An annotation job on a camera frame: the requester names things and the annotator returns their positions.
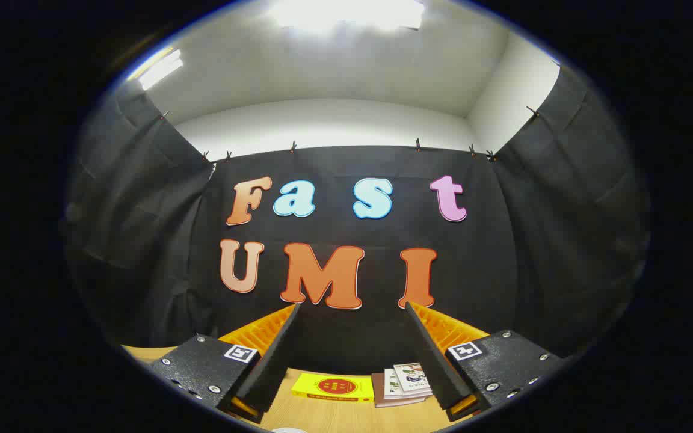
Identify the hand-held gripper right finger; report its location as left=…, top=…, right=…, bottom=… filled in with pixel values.
left=405, top=301, right=565, bottom=422

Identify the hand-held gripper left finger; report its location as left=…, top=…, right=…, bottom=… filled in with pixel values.
left=149, top=302, right=303, bottom=425

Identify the yellow book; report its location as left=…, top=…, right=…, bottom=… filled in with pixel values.
left=291, top=372, right=375, bottom=403

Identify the row of small cloth clips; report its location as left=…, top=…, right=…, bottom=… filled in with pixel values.
left=159, top=105, right=541, bottom=164

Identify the ceiling light panel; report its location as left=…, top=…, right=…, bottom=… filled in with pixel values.
left=127, top=48, right=183, bottom=91
left=268, top=0, right=425, bottom=32

